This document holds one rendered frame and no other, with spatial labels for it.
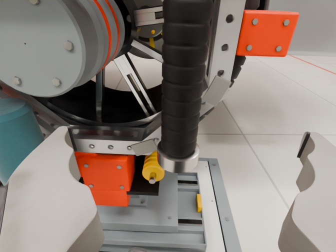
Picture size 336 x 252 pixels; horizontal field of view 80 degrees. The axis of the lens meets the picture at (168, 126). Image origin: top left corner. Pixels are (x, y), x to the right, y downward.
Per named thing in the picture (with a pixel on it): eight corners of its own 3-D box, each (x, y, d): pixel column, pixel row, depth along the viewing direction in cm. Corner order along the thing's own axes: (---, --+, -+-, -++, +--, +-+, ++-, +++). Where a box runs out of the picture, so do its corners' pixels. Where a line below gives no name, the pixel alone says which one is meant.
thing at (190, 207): (196, 184, 106) (198, 170, 101) (204, 257, 75) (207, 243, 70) (101, 179, 107) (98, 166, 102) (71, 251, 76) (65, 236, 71)
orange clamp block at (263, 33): (226, 47, 42) (269, 49, 42) (235, 56, 35) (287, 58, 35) (232, 9, 38) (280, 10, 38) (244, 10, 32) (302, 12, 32)
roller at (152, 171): (167, 129, 77) (168, 115, 74) (163, 190, 52) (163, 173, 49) (152, 128, 77) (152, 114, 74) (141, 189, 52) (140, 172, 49)
